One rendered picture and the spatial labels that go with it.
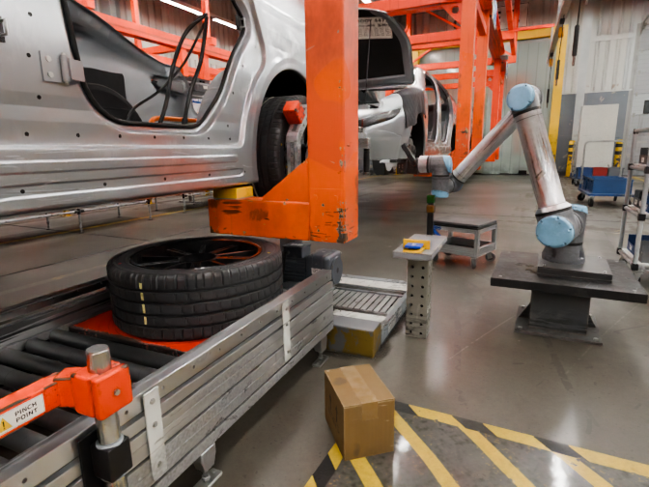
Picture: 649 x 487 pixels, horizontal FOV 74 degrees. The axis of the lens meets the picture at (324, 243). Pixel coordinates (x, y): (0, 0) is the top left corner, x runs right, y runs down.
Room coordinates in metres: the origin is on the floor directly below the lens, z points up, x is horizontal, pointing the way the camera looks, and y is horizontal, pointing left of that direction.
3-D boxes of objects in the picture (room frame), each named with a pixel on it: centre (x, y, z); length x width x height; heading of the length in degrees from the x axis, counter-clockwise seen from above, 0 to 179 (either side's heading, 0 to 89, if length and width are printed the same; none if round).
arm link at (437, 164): (2.29, -0.61, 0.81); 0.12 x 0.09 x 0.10; 65
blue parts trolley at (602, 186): (6.61, -4.33, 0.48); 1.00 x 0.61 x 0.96; 157
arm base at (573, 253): (2.04, -1.17, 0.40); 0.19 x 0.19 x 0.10
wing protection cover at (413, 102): (5.26, -1.01, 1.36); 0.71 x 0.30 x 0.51; 156
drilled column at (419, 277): (1.97, -0.45, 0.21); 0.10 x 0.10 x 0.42; 66
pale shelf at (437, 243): (2.00, -0.47, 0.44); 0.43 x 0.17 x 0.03; 156
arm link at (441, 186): (2.29, -0.63, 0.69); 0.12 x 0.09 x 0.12; 139
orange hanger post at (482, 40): (7.48, -2.35, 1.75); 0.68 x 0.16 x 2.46; 66
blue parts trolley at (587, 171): (9.73, -6.14, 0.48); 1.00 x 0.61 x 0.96; 68
